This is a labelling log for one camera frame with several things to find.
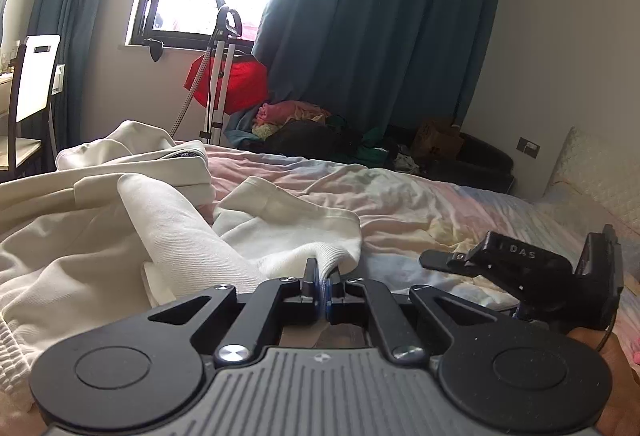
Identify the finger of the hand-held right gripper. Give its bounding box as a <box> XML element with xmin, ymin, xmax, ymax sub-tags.
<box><xmin>419</xmin><ymin>249</ymin><xmax>480</xmax><ymax>275</ymax></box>

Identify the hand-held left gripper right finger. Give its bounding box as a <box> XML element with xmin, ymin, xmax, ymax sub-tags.
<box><xmin>325</xmin><ymin>268</ymin><xmax>501</xmax><ymax>364</ymax></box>

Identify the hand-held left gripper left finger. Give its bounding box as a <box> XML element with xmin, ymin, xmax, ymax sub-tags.
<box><xmin>147</xmin><ymin>260</ymin><xmax>324</xmax><ymax>367</ymax></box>

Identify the cream sweatshirt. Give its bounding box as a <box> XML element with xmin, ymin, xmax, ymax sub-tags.
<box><xmin>0</xmin><ymin>172</ymin><xmax>364</xmax><ymax>417</ymax></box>

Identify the person's right forearm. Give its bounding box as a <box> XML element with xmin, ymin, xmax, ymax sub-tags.
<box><xmin>565</xmin><ymin>328</ymin><xmax>640</xmax><ymax>436</ymax></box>

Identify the pastel bed sheet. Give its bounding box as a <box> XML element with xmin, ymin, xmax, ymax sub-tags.
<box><xmin>202</xmin><ymin>143</ymin><xmax>640</xmax><ymax>367</ymax></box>

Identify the black sofa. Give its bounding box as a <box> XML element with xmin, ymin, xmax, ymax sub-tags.
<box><xmin>390</xmin><ymin>125</ymin><xmax>516</xmax><ymax>194</ymax></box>

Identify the white quilted pillow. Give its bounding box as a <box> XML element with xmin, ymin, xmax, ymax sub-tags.
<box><xmin>542</xmin><ymin>126</ymin><xmax>640</xmax><ymax>241</ymax></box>

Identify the cardboard box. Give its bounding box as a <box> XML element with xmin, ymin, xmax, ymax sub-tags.
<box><xmin>411</xmin><ymin>117</ymin><xmax>467</xmax><ymax>163</ymax></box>

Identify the green cloth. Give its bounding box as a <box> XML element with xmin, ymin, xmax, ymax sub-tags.
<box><xmin>357</xmin><ymin>125</ymin><xmax>401</xmax><ymax>164</ymax></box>

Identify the pink cloth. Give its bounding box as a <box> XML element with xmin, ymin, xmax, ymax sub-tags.
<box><xmin>254</xmin><ymin>100</ymin><xmax>332</xmax><ymax>129</ymax></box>

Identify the cream garment with dark label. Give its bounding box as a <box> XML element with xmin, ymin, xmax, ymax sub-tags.
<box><xmin>55</xmin><ymin>120</ymin><xmax>217</xmax><ymax>209</ymax></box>

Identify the red cloth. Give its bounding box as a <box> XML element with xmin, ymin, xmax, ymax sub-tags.
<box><xmin>184</xmin><ymin>53</ymin><xmax>271</xmax><ymax>115</ymax></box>

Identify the garment steamer stand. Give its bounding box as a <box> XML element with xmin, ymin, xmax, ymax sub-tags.
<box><xmin>169</xmin><ymin>0</ymin><xmax>244</xmax><ymax>145</ymax></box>

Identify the blue curtain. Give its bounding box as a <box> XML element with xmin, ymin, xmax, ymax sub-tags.
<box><xmin>225</xmin><ymin>0</ymin><xmax>507</xmax><ymax>151</ymax></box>
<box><xmin>27</xmin><ymin>0</ymin><xmax>168</xmax><ymax>149</ymax></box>

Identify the black object on sill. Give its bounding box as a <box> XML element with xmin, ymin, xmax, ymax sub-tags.
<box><xmin>142</xmin><ymin>36</ymin><xmax>165</xmax><ymax>63</ymax></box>

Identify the white and dark chair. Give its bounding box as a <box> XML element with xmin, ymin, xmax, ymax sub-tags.
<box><xmin>0</xmin><ymin>34</ymin><xmax>62</xmax><ymax>181</ymax></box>

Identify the wooden desk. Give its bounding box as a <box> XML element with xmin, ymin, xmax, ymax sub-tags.
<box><xmin>0</xmin><ymin>70</ymin><xmax>23</xmax><ymax>139</ymax></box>

